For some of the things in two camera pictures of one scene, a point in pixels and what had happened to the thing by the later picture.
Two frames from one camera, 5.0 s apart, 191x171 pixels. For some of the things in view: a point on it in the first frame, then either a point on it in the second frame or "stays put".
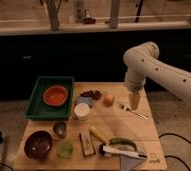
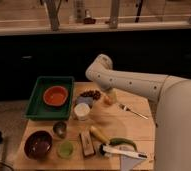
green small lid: [65, 149] stays put
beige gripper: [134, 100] -> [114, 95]
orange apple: [108, 100] stays put
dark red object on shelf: [89, 21] stays put
